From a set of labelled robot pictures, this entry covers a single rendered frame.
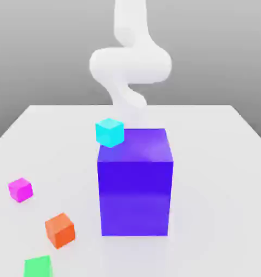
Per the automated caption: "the small cyan cube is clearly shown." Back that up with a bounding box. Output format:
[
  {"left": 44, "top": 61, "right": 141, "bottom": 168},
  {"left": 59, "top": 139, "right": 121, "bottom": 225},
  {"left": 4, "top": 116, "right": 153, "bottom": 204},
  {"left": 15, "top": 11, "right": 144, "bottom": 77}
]
[{"left": 95, "top": 117, "right": 125, "bottom": 149}]

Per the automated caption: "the small orange cube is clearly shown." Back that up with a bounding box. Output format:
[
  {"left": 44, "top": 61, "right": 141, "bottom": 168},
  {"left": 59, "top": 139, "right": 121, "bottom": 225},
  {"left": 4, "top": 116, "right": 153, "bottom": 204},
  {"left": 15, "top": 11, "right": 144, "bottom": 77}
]
[{"left": 44, "top": 212, "right": 76, "bottom": 250}]

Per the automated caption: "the small magenta cube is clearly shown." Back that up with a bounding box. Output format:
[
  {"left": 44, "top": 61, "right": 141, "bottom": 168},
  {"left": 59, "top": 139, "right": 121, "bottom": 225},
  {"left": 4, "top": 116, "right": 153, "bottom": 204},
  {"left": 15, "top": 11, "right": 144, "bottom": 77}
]
[{"left": 8, "top": 177, "right": 34, "bottom": 203}]

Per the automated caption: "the small green cube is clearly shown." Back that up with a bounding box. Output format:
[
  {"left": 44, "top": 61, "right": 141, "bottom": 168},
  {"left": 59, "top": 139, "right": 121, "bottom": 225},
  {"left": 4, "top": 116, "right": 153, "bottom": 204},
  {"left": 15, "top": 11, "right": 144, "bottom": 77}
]
[{"left": 23, "top": 255, "right": 54, "bottom": 277}]

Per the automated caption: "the large purple box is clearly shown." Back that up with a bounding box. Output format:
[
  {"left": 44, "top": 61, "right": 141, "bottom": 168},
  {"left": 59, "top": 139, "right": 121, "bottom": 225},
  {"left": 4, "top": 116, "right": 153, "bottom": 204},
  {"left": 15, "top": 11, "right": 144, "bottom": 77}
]
[{"left": 97, "top": 128, "right": 174, "bottom": 237}]

